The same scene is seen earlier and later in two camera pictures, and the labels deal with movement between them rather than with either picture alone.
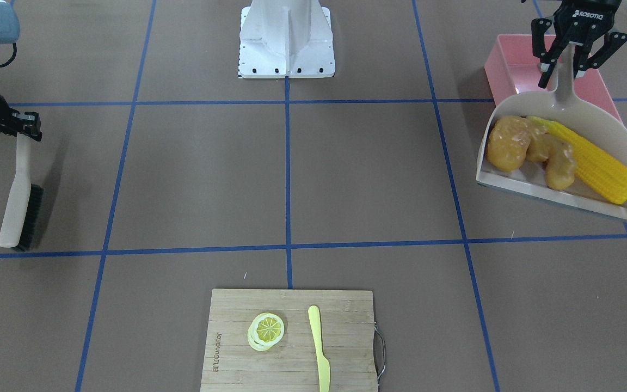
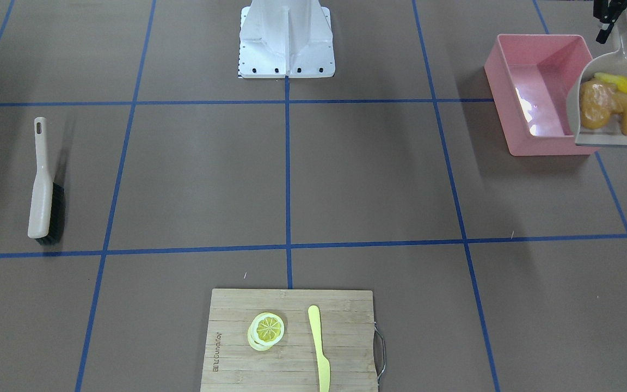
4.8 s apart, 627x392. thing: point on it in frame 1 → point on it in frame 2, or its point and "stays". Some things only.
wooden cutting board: [347, 337] stays
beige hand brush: [24, 202] → [47, 197]
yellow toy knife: [324, 365] stays
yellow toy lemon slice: [266, 329] stays
